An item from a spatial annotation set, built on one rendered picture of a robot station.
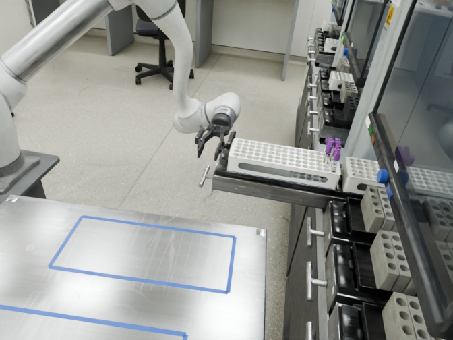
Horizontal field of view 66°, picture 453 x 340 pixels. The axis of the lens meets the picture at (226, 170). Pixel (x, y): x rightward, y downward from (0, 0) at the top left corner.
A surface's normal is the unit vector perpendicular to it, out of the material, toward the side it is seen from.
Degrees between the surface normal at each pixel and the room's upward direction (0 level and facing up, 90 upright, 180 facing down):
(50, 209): 0
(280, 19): 90
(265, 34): 90
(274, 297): 0
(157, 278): 0
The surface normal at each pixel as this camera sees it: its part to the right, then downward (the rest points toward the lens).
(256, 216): 0.07, -0.81
